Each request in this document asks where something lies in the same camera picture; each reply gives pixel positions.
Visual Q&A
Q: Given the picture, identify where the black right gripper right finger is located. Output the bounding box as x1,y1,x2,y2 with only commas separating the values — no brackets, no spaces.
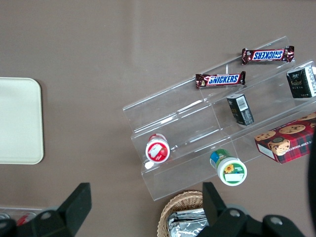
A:
202,182,229,227

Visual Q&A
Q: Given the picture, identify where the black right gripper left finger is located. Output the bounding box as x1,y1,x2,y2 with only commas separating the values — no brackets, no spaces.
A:
58,182,93,232

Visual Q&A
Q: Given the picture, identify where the oval tan wicker basket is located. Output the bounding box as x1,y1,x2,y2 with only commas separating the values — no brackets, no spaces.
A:
157,190,211,237

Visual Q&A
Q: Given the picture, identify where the beige plastic tray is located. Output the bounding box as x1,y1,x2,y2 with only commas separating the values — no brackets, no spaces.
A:
0,77,44,165

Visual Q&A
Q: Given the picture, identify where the silver foil packet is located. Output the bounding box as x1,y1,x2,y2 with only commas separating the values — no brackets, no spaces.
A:
167,207,210,237

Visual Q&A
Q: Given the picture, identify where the green lid yogurt cup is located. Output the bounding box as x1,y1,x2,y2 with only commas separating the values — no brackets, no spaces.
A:
209,148,248,187

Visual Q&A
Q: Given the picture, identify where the red cola bottle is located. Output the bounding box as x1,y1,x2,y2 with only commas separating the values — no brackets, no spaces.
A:
16,211,35,224

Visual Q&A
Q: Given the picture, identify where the red lid yogurt cup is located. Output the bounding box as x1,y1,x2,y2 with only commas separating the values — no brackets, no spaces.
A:
145,133,171,165

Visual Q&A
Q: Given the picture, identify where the clear acrylic stepped stand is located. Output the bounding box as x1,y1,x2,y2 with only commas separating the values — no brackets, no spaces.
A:
122,36,316,202

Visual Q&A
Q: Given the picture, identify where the small black carton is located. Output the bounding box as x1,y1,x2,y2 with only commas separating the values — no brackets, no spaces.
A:
226,93,255,127
286,66,316,99

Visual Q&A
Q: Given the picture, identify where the red tartan cookie box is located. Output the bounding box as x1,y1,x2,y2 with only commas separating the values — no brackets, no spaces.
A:
254,112,316,164

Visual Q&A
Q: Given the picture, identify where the Snickers chocolate bar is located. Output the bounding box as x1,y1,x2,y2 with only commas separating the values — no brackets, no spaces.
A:
195,71,246,89
241,45,295,66

